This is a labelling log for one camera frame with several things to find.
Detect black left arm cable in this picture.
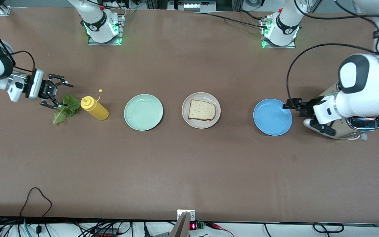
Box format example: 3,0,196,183
286,0,379,104

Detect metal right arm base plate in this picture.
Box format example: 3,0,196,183
88,9,125,46

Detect metal box with light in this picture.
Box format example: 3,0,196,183
167,0,217,13

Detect black coiled cable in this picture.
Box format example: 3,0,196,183
313,223,344,233

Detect beige plate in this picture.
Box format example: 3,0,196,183
182,92,221,129

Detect toasted bread slice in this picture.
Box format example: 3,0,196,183
188,99,216,121

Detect teal cable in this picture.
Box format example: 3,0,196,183
23,219,33,237

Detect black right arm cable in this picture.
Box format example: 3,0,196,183
10,50,36,74

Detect blue plate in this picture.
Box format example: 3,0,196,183
253,99,293,136

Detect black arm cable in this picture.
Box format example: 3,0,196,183
10,50,36,74
286,0,379,104

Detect thin black looped cable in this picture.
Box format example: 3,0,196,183
19,187,53,237

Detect black cable on table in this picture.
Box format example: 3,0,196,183
193,10,269,29

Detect green lettuce leaf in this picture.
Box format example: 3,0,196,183
52,94,81,125

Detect yellow squeeze mustard bottle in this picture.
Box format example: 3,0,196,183
80,89,109,121

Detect mint green plate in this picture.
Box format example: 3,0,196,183
124,94,164,131

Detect silver mounting bracket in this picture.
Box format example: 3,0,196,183
177,209,196,222

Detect grey aluminium bar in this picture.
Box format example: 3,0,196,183
169,212,190,237

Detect red clip wires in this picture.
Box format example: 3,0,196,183
206,222,234,237

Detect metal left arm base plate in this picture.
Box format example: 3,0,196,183
260,15,297,49

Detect beige chrome toaster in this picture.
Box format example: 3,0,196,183
319,82,379,141

